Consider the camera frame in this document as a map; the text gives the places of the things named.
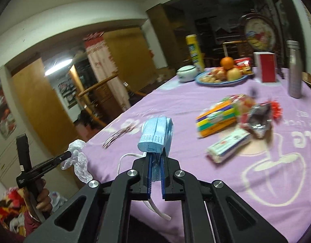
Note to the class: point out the red snack packet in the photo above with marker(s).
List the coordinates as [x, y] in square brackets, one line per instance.
[244, 64]

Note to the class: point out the straight wooden chair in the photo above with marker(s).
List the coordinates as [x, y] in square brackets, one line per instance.
[236, 46]

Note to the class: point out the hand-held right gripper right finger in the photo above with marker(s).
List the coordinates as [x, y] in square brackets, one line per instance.
[165, 182]

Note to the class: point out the steel bottle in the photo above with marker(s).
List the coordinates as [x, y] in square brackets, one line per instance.
[294, 76]

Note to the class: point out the white cabinet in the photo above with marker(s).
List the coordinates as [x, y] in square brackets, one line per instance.
[8, 141]

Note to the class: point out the red and white box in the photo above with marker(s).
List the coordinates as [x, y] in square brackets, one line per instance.
[268, 68]

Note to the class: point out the clear snack bag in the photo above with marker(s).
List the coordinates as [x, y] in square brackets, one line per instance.
[244, 103]

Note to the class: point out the red and white curtain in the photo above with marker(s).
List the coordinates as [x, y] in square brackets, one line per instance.
[102, 63]

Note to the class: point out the wooden door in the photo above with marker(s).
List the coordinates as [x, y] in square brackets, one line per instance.
[130, 53]
[41, 101]

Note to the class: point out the apple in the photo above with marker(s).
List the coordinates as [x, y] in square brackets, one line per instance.
[234, 74]

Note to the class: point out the red ribbon bow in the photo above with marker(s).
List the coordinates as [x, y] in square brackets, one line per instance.
[275, 108]

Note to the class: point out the white rectangular box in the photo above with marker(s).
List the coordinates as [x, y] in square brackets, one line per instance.
[229, 144]

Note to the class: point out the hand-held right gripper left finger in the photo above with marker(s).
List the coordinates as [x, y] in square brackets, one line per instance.
[150, 172]

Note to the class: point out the blue face mask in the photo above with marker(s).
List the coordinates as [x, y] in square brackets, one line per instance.
[155, 134]

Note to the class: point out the person's left hand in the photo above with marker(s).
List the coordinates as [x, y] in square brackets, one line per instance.
[43, 200]

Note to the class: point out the orange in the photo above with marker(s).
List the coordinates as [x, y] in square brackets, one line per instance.
[226, 63]

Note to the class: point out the white plastic bag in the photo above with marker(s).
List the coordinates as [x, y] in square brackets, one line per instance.
[78, 162]

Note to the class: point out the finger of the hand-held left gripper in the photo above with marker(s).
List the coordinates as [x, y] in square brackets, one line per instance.
[61, 157]

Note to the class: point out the tube ceiling light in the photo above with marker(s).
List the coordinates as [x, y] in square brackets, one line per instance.
[58, 67]

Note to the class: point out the yellow spray can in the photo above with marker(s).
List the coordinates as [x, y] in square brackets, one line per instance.
[195, 53]

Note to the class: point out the dark-framed eyeglasses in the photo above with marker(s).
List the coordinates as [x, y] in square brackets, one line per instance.
[129, 129]

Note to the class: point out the pile of wrapped snacks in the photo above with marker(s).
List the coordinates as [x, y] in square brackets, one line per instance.
[213, 76]

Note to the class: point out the round decorative plate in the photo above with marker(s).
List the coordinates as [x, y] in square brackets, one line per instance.
[259, 35]

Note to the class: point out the curved wooden chair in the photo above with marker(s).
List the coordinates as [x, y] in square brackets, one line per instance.
[99, 83]

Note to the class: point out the colourful printed blanket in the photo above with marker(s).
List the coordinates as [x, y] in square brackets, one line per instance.
[11, 207]

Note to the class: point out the wall poster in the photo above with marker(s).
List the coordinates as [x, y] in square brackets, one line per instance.
[68, 93]

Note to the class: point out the white ceramic jar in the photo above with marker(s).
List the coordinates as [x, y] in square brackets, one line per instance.
[186, 74]

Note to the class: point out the colourful striped carton box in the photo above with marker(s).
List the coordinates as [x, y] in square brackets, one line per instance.
[216, 119]

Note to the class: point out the blue fruit plate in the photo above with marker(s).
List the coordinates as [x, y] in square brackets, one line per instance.
[221, 84]

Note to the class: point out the person's left forearm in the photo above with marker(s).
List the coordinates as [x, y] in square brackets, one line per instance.
[26, 224]

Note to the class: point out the silver foil wrapper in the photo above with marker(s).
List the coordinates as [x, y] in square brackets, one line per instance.
[259, 121]

